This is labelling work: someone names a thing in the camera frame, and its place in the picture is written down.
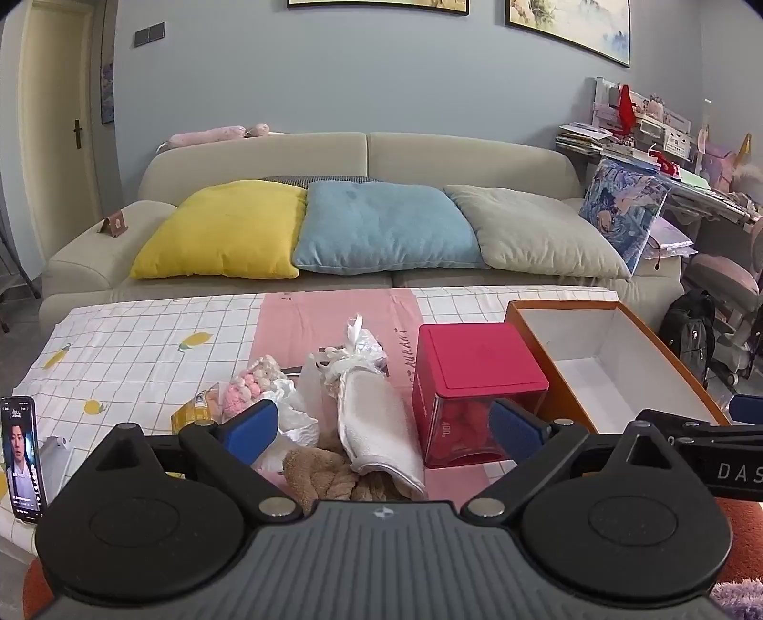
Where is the orange red cloth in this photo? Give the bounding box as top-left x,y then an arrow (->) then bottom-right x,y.
715,497 -> 763,588

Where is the beige sofa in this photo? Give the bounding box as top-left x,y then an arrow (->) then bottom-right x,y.
39,131 -> 686,326

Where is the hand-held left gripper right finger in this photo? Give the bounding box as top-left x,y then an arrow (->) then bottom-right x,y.
460,398 -> 679,521

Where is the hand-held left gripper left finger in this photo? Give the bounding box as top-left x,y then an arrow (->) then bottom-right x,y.
92,399 -> 304,527

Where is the black smartphone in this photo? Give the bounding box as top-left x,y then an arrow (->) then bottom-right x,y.
0,396 -> 49,527

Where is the orange cardboard box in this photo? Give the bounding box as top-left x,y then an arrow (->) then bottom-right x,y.
505,300 -> 731,435

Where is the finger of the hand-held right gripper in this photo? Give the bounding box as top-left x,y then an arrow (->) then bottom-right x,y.
635,408 -> 763,449
728,393 -> 763,425

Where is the beige pillow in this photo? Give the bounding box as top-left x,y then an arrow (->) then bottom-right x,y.
444,185 -> 633,280

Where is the cluttered white desk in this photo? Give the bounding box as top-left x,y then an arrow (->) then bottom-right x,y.
557,77 -> 763,239

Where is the purple fluffy cloth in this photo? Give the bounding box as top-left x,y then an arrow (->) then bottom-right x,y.
709,581 -> 763,620

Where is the narrow wall poster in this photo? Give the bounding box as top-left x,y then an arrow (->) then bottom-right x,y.
100,0 -> 117,125

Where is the anime print pillow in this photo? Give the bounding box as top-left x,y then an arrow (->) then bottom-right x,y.
579,158 -> 673,275

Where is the white towel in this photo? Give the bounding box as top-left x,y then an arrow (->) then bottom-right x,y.
337,370 -> 427,498

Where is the long pink plush toy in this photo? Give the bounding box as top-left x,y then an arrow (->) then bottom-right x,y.
158,122 -> 272,150

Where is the stack of papers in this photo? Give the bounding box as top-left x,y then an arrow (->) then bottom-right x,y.
557,122 -> 615,157

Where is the pink desk chair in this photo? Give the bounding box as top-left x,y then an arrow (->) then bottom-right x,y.
685,208 -> 763,382

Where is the white phone stand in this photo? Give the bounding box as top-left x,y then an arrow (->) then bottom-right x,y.
39,435 -> 75,507

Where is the brown plush cloth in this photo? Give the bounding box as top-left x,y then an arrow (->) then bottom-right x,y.
282,444 -> 418,517

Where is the pink printed sheet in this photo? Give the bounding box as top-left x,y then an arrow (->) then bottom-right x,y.
253,288 -> 514,507

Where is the white plastic bag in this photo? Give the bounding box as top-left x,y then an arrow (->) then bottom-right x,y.
256,354 -> 340,472

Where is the yellow snack packet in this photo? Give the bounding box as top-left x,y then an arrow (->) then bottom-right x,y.
171,384 -> 230,433

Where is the cream door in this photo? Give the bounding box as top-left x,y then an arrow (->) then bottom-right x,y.
18,0 -> 99,263

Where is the black backpack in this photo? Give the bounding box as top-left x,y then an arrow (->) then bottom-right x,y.
659,290 -> 716,388

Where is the yellow pillow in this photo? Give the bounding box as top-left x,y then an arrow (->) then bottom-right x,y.
130,180 -> 308,280

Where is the framed painting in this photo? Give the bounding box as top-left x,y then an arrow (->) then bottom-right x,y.
287,0 -> 470,16
505,0 -> 631,68

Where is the blue pillow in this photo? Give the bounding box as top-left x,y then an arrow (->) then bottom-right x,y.
292,180 -> 486,275

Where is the purple unicorn bag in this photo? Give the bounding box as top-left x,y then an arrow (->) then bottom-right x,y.
700,140 -> 752,192

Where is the red square box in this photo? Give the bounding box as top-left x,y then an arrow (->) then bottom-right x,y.
411,323 -> 550,469

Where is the clear plastic bag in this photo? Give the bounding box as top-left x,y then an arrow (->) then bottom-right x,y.
307,314 -> 391,418

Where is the black metal stand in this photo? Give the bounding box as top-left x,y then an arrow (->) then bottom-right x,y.
0,227 -> 42,335

